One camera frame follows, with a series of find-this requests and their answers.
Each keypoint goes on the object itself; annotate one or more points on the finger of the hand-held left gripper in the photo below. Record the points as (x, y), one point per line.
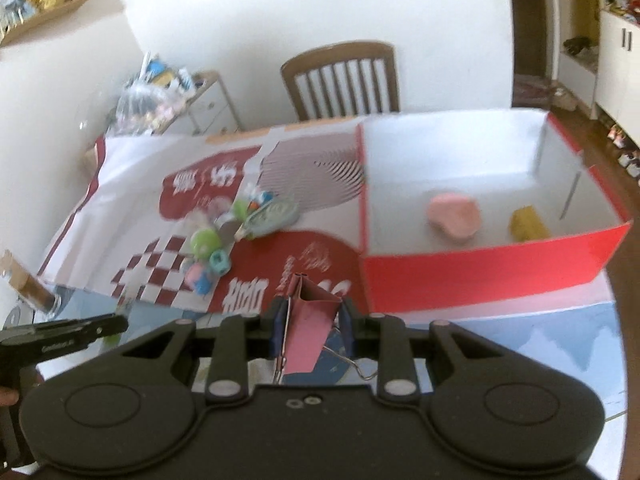
(75, 335)

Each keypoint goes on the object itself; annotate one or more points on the yellow block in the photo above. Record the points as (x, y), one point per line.
(527, 222)

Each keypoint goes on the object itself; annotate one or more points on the red cardboard box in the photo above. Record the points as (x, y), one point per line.
(450, 280)

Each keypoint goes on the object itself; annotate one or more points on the clear green correction tape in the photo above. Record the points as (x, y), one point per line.
(267, 220)

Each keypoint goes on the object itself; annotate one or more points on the teal pencil sharpener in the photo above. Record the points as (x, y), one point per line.
(219, 261)

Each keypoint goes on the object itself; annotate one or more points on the white drawer cabinet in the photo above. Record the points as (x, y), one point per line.
(215, 110)

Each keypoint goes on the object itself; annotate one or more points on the brown wooden chair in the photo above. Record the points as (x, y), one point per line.
(340, 52)

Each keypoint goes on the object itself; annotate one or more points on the pink blue small toy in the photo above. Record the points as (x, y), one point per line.
(197, 277)

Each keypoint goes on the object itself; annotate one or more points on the white wardrobe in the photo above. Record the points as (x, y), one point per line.
(620, 70)

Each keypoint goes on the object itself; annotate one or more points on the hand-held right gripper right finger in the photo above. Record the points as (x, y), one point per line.
(348, 332)

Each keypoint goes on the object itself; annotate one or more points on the row of shoes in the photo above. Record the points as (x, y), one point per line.
(625, 147)

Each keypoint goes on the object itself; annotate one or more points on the brown glass jar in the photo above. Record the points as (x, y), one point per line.
(35, 295)

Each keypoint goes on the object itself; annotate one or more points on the wooden wall shelf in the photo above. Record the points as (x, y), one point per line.
(50, 17)

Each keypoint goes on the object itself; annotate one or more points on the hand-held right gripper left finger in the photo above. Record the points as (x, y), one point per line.
(280, 332)

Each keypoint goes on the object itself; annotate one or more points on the pink sponge object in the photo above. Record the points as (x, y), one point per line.
(452, 215)

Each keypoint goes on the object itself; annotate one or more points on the clear plastic bag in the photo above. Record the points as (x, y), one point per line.
(140, 105)

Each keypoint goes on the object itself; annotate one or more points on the green round toy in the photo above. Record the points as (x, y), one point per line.
(205, 242)

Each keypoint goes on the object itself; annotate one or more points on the pink binder clip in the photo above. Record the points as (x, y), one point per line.
(310, 330)

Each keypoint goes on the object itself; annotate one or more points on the red white printed paper sheet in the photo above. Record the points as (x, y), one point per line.
(150, 175)

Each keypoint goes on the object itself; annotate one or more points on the person's left hand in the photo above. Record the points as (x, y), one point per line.
(7, 396)

